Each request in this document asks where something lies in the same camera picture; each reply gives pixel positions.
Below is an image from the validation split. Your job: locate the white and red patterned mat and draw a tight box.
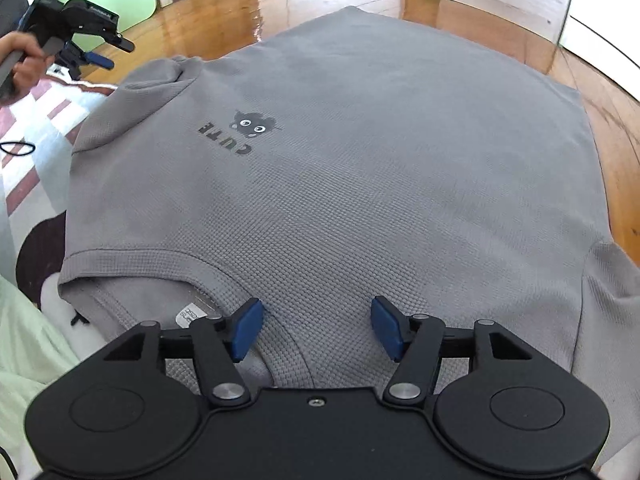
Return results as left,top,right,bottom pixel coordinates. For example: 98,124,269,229
1,76,115,360

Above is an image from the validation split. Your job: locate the light green cloth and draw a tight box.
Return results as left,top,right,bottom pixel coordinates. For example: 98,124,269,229
1,280,79,479

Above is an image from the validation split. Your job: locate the grey waffle-knit shirt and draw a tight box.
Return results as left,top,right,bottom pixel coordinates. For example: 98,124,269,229
58,8,639,479

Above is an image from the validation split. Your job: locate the person's left hand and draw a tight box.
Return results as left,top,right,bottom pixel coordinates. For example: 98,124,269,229
0,30,57,106

